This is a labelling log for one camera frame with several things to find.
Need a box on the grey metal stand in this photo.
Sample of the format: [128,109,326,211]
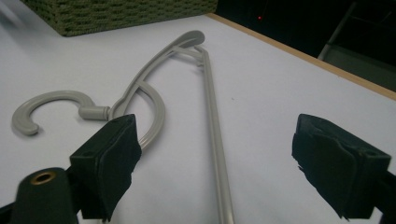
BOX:
[317,1,396,92]

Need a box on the green woven basket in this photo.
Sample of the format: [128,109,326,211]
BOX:
[20,0,219,37]

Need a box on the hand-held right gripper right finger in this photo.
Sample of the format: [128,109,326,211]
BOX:
[291,113,392,220]

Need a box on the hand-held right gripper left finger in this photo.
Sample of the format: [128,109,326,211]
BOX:
[69,113,143,222]

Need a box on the grey plastic clothes hanger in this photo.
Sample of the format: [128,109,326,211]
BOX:
[11,30,236,224]

